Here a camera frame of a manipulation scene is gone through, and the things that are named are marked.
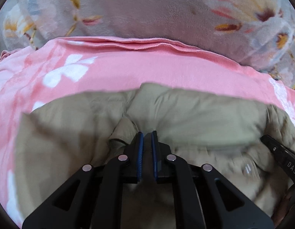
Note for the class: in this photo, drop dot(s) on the khaki padded jacket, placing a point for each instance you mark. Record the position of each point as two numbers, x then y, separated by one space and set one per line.
57 139

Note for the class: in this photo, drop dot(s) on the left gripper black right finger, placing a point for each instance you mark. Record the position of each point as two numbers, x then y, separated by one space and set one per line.
202 196

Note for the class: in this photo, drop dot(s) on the pink printed blanket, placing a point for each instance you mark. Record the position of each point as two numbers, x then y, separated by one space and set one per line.
29 79

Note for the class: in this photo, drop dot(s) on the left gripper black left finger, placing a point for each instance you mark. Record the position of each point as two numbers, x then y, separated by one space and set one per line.
74 203

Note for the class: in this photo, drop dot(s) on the grey floral quilt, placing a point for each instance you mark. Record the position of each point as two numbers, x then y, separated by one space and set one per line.
255 33

